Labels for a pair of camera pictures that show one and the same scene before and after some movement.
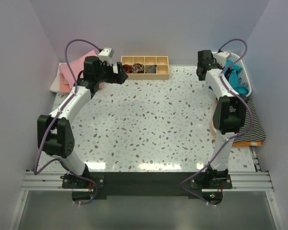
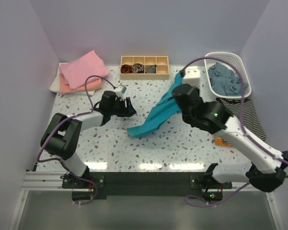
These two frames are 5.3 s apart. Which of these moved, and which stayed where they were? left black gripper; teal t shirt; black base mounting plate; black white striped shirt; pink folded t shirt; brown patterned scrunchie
Moved: left black gripper; teal t shirt
Stayed: black base mounting plate; pink folded t shirt; brown patterned scrunchie; black white striped shirt
